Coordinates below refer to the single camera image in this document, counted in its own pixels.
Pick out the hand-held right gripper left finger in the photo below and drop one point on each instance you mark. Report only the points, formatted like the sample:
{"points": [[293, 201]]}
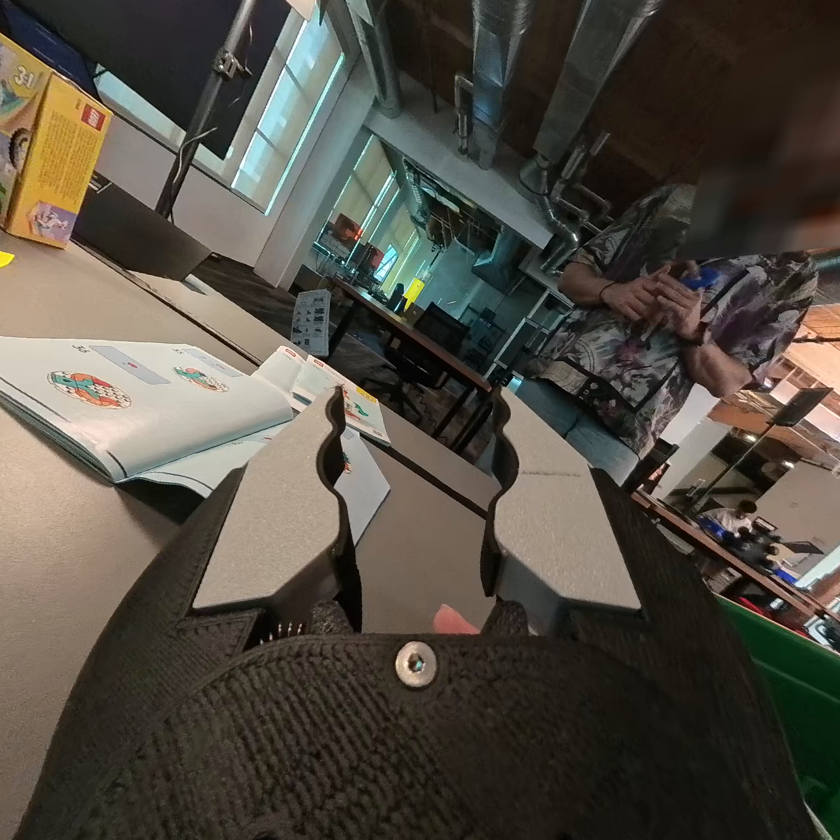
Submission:
{"points": [[275, 525]]}

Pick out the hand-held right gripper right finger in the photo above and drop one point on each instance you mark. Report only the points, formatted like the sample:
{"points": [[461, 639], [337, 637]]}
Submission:
{"points": [[558, 538]]}

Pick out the yellow toy set box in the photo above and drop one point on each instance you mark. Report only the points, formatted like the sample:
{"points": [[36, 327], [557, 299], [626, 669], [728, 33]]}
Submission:
{"points": [[59, 164]]}

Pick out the person's right hand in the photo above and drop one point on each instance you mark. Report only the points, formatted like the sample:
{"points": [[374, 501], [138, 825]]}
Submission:
{"points": [[456, 620]]}

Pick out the closed instruction booklet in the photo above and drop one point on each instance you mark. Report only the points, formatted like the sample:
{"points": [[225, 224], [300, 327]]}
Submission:
{"points": [[279, 374], [371, 426]]}

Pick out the open instruction booklet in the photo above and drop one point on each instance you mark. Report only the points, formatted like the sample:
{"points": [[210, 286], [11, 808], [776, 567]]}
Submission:
{"points": [[164, 407]]}

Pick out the brown wooden desk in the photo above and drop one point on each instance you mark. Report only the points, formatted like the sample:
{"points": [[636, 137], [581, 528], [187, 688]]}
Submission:
{"points": [[722, 554]]}

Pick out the printed paper sheet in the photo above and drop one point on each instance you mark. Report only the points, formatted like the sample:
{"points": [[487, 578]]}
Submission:
{"points": [[310, 321]]}

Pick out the black office chair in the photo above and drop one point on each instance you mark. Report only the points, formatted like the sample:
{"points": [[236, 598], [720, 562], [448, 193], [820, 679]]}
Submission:
{"points": [[439, 328]]}

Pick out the long wooden table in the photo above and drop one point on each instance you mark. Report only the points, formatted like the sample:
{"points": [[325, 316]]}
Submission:
{"points": [[367, 298]]}

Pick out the yellow sign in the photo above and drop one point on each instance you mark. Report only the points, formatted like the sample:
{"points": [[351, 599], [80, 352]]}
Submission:
{"points": [[415, 292]]}

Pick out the blue small object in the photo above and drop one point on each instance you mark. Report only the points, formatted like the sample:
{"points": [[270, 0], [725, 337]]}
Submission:
{"points": [[697, 281]]}

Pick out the green plastic bin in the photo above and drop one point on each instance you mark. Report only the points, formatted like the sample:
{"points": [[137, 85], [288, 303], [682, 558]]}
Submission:
{"points": [[800, 709]]}

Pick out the grey pipe cluster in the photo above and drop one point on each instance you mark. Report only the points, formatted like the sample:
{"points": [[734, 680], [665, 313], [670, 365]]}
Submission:
{"points": [[564, 229]]}

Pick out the black display stand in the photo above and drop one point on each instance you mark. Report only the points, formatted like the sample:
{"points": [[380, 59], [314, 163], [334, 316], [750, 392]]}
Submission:
{"points": [[144, 229]]}

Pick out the large window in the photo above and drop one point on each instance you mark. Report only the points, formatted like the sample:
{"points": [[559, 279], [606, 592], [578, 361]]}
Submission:
{"points": [[295, 98]]}

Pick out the large black display screen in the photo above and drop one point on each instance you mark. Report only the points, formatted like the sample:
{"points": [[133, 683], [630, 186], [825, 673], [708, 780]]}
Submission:
{"points": [[131, 46]]}

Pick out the silver ventilation duct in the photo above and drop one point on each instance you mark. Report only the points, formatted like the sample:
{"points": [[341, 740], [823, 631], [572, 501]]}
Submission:
{"points": [[380, 59], [590, 79], [495, 65]]}

